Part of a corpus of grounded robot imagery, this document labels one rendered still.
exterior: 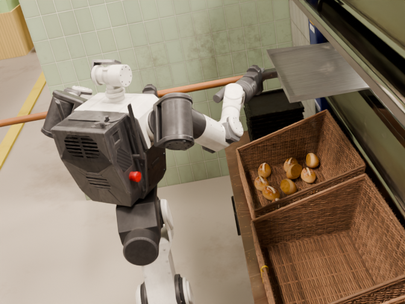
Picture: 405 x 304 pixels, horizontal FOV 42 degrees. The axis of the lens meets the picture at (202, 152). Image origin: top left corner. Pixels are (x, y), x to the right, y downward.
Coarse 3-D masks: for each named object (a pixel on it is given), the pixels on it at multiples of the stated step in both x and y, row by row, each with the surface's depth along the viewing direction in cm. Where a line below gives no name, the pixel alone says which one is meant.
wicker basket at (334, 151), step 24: (312, 120) 259; (264, 144) 263; (288, 144) 264; (312, 144) 266; (336, 144) 242; (240, 168) 256; (312, 168) 263; (336, 168) 240; (360, 168) 210; (312, 192) 214
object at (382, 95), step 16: (336, 16) 200; (352, 16) 201; (352, 32) 181; (368, 32) 182; (336, 48) 170; (368, 48) 165; (384, 48) 166; (352, 64) 156; (384, 64) 152; (400, 64) 153; (368, 80) 143; (400, 80) 141; (384, 96) 133; (400, 112) 123
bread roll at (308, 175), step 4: (304, 168) 254; (308, 168) 253; (304, 172) 252; (308, 172) 250; (312, 172) 251; (304, 176) 251; (308, 176) 249; (312, 176) 249; (304, 180) 251; (308, 180) 250; (312, 180) 249
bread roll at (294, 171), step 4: (296, 164) 257; (288, 168) 256; (292, 168) 254; (296, 168) 256; (300, 168) 257; (288, 172) 254; (292, 172) 253; (296, 172) 255; (300, 172) 256; (288, 176) 254; (292, 176) 253; (296, 176) 254
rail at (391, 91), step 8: (304, 0) 213; (312, 8) 201; (320, 16) 191; (328, 24) 181; (328, 32) 179; (336, 32) 173; (336, 40) 171; (344, 40) 165; (344, 48) 163; (352, 48) 158; (352, 56) 156; (360, 56) 151; (360, 64) 149; (368, 64) 146; (368, 72) 143; (376, 72) 140; (376, 80) 138; (384, 80) 135; (384, 88) 133; (392, 88) 130; (392, 96) 128; (400, 96) 126; (400, 104) 123
